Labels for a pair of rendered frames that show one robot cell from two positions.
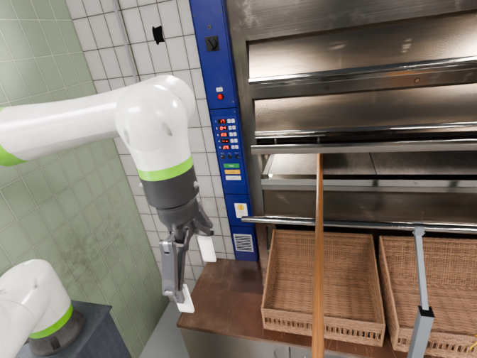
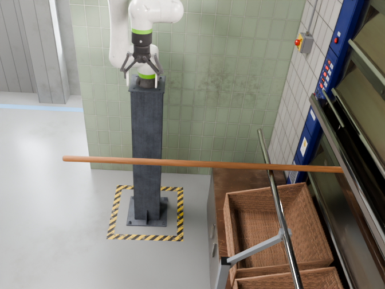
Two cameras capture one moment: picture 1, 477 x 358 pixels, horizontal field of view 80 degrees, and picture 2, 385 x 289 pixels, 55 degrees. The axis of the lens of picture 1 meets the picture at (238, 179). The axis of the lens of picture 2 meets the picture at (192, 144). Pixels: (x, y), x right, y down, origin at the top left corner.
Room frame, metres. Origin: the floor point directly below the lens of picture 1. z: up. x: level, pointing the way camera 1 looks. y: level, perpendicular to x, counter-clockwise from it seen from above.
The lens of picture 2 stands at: (0.10, -1.45, 2.35)
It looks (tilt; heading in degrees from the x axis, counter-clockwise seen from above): 38 degrees down; 68
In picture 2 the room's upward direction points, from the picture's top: 5 degrees clockwise
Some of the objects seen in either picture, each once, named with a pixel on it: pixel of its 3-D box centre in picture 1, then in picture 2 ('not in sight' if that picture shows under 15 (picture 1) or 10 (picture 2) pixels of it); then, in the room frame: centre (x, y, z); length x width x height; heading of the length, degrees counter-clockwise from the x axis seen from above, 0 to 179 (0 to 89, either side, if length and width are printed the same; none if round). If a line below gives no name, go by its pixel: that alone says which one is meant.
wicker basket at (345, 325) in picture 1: (319, 279); (271, 230); (1.08, -0.35, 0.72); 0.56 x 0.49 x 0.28; 72
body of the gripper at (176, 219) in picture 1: (180, 218); (141, 53); (0.45, 0.12, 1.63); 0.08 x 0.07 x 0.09; 162
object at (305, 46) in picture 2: not in sight; (304, 42); (1.59, 0.46, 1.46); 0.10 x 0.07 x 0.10; 71
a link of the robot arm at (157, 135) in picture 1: (156, 127); (143, 14); (0.46, 0.12, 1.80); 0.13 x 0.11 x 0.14; 178
